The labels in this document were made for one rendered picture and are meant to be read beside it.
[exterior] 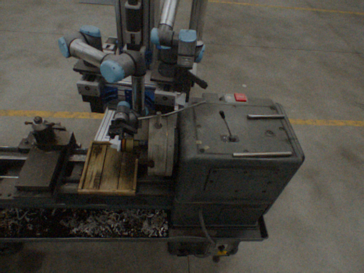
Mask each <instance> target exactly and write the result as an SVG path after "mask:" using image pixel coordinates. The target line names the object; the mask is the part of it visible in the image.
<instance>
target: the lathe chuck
mask: <svg viewBox="0 0 364 273"><path fill-rule="evenodd" d="M156 120H157V118H151V119H149V134H148V161H150V160H153V161H154V166H153V167H150V166H148V167H147V174H148V176H154V175H158V176H165V172H166V157H167V117H161V123H160V124H161V127H160V128H156V127H155V124H157V123H156Z"/></svg>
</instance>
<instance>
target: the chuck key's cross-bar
mask: <svg viewBox="0 0 364 273"><path fill-rule="evenodd" d="M204 103H206V101H203V102H200V103H197V104H194V105H191V106H188V107H186V108H182V109H179V110H176V111H174V112H170V113H167V114H162V115H161V117H163V116H169V115H172V114H175V113H178V112H181V111H184V110H187V109H190V108H193V107H196V106H199V105H202V104H204ZM151 118H157V115H152V116H145V117H140V118H138V120H143V119H151Z"/></svg>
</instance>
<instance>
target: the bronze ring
mask: <svg viewBox="0 0 364 273"><path fill-rule="evenodd" d="M133 146H139V140H134V137H132V138H122V139H121V152H126V153H132V154H133Z"/></svg>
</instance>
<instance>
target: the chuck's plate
mask: <svg viewBox="0 0 364 273"><path fill-rule="evenodd" d="M173 160H174V118H171V117H167V157H166V172H165V176H171V175H172V171H173Z"/></svg>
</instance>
